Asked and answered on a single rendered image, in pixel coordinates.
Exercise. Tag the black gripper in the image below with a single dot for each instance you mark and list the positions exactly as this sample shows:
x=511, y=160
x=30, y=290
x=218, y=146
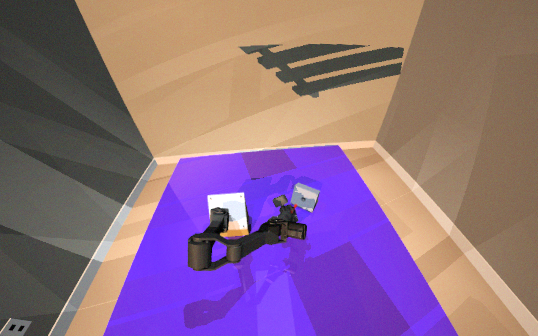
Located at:
x=285, y=211

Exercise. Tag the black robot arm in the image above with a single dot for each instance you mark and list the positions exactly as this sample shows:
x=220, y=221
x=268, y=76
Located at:
x=200, y=245

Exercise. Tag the grey sloped panel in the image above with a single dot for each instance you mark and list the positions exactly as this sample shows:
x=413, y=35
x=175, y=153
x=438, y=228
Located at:
x=305, y=196

